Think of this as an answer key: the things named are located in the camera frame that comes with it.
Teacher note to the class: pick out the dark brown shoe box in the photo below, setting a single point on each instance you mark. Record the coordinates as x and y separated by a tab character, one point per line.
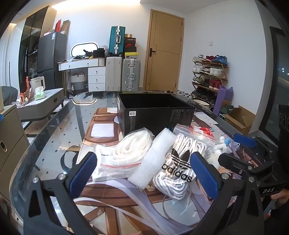
130	49

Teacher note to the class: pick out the dark grey chair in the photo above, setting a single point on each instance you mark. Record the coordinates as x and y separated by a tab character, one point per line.
9	96

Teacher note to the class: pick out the black cardboard box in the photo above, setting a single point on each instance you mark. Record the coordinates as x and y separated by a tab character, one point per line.
146	117

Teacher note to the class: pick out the pile of floor shoes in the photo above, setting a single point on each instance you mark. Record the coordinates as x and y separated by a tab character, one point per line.
182	93

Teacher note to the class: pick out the grey coffee table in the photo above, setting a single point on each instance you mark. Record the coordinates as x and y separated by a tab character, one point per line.
45	102

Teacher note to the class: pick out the flat cardboard carton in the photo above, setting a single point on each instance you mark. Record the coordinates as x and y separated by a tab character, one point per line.
65	27

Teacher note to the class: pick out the white enamel basin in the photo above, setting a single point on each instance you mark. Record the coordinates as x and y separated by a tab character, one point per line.
201	103

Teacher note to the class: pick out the wicker basket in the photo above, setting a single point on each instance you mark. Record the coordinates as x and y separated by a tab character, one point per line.
78	82

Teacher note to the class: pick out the black shoe box red logo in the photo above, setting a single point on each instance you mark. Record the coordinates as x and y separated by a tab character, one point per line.
130	45

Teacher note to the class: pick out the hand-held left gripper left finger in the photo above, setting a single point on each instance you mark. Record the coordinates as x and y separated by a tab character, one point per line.
83	174

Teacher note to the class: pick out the person's right hand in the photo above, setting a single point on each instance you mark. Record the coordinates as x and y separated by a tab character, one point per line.
281	198

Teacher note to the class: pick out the white electric kettle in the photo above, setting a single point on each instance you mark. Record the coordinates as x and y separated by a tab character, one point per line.
37	83

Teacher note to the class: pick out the white dressing table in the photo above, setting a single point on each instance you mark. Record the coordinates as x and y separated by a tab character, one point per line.
96	78

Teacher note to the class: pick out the shoe rack with shoes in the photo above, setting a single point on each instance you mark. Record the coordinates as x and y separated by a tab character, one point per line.
212	72

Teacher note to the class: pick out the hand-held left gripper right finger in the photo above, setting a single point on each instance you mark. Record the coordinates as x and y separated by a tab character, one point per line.
203	174

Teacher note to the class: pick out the grey side cabinet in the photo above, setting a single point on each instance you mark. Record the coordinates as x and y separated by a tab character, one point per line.
11	144

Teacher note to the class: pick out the yellow black shoe box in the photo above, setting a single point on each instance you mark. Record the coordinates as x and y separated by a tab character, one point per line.
131	54

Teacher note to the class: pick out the tall dark display cabinet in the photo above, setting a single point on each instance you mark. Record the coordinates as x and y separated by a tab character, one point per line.
31	34

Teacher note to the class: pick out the beige suitcase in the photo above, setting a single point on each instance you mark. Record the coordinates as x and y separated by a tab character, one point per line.
113	73

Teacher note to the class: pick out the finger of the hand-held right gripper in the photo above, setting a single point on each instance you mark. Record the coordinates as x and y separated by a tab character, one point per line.
234	161
245	139

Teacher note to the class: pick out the red paper bag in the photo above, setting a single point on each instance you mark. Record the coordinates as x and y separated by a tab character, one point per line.
58	26

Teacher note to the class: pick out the dark green box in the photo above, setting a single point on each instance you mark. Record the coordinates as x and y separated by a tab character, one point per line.
226	110

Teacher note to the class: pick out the tan wooden door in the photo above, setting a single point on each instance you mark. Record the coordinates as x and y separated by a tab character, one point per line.
164	52

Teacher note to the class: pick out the white bubble wrap roll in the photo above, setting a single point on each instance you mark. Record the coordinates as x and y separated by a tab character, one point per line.
153	160

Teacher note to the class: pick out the bagged striped white socks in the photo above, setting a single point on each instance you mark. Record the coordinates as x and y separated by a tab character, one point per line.
188	142

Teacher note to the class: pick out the red plastic bag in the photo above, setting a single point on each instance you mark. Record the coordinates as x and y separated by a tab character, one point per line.
25	96

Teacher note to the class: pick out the red white packet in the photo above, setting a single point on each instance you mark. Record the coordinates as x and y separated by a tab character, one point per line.
204	130

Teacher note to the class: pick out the silver suitcase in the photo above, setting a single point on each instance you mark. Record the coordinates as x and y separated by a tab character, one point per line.
130	74

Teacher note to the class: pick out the green tissue pack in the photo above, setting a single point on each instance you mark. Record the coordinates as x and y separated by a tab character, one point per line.
40	95

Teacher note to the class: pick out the black refrigerator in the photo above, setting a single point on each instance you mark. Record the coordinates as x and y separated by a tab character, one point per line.
50	56

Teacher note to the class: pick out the white plush toy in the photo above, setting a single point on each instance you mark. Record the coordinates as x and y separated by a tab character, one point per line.
219	145

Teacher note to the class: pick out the teal suitcase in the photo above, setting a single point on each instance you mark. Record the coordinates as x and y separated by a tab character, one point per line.
115	39

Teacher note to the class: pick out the oval lit mirror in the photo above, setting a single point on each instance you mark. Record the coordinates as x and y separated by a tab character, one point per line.
84	46

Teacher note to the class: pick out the open cardboard box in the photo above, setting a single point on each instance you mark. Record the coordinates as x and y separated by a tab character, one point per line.
240	118

